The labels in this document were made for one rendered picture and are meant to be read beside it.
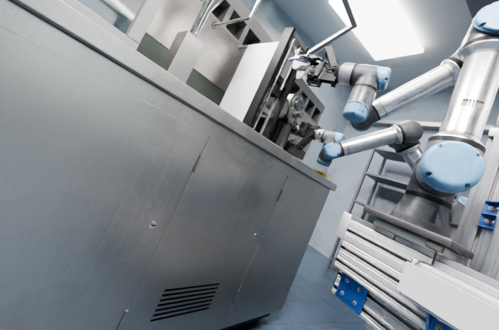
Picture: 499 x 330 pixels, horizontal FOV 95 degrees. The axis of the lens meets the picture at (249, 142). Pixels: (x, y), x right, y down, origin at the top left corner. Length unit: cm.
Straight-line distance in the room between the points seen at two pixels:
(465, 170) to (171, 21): 124
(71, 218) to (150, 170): 19
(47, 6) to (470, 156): 90
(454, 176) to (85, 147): 83
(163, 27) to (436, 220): 129
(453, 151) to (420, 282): 31
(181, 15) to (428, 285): 135
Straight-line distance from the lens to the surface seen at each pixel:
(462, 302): 68
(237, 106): 122
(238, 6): 157
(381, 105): 94
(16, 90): 57
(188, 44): 103
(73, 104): 58
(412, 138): 129
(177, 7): 134
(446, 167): 73
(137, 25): 65
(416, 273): 70
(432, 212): 85
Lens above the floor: 77
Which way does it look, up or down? 6 degrees up
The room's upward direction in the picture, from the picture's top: 24 degrees clockwise
